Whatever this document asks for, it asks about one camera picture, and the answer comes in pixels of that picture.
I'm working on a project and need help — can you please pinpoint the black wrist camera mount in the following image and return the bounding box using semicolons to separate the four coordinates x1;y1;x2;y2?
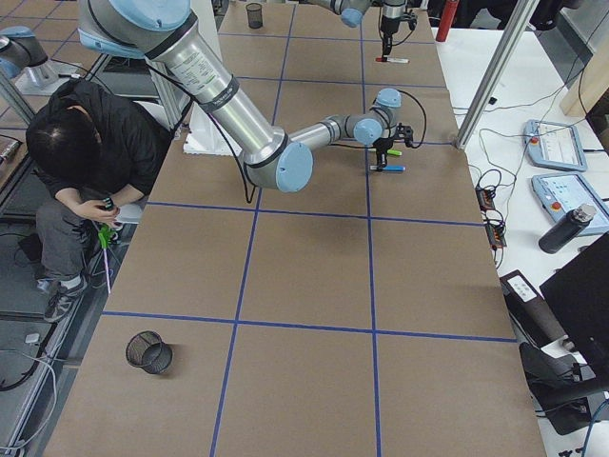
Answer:
395;123;415;148

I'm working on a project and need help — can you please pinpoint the orange black usb hub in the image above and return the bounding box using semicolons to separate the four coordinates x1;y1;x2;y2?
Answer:
475;186;507;250

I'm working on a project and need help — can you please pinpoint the grey aluminium frame post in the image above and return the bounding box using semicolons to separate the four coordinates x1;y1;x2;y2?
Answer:
454;0;540;149

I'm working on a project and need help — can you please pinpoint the person in black jacket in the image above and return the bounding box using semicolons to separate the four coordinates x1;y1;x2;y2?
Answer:
26;78;174;323

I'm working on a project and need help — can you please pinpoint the black mesh pen cup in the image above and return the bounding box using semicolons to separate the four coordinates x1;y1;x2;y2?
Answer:
246;2;264;30
126;330;173;375

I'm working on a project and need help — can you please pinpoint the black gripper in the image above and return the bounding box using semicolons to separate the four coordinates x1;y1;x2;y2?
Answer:
379;18;398;60
373;138;393;172

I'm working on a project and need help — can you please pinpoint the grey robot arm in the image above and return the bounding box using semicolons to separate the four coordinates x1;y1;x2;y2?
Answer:
78;1;402;192
309;0;418;64

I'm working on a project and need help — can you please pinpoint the red bottle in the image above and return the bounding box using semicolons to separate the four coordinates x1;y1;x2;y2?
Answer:
435;0;460;42

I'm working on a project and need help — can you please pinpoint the red and white marker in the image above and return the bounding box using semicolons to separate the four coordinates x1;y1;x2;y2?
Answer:
375;56;410;64

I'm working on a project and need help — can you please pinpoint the black drinking bottle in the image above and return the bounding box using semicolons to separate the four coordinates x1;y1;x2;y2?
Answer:
538;204;597;253

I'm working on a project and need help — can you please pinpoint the near black mesh pen cup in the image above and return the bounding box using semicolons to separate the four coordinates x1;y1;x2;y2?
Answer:
126;330;173;375

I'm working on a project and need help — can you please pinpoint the black monitor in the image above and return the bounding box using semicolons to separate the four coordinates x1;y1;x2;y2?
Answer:
540;235;608;373

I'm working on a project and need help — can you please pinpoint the far black mesh pen cup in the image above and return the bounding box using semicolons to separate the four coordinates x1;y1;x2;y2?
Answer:
246;2;264;30

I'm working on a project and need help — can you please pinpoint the blue teach pendant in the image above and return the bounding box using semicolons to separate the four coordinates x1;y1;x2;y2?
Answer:
522;119;587;171
531;171;608;236

